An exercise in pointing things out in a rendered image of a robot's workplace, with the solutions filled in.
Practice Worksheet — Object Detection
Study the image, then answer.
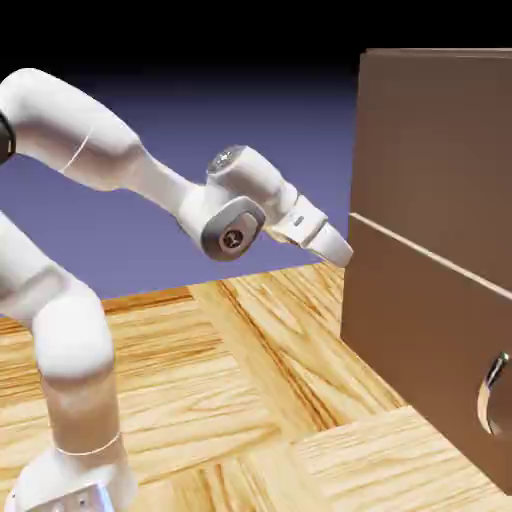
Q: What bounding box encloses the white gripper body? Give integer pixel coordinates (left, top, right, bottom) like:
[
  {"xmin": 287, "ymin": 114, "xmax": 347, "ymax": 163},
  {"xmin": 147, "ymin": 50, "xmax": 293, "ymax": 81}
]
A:
[{"xmin": 309, "ymin": 222, "xmax": 355, "ymax": 269}]

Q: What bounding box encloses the brown wooden cabinet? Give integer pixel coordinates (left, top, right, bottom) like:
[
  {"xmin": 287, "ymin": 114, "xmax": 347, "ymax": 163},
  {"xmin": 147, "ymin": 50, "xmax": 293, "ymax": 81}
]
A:
[{"xmin": 340, "ymin": 48, "xmax": 512, "ymax": 496}]

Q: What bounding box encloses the brown cabinet door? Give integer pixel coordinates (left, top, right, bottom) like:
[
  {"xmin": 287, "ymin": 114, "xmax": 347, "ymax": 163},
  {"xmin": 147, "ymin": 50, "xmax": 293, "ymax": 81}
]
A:
[
  {"xmin": 340, "ymin": 215, "xmax": 512, "ymax": 496},
  {"xmin": 349, "ymin": 51, "xmax": 512, "ymax": 293}
]

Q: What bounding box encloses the curved silver metal handle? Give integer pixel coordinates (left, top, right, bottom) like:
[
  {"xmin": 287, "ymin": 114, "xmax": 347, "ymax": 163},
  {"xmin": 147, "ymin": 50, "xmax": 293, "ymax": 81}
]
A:
[{"xmin": 476, "ymin": 352, "xmax": 511, "ymax": 438}]

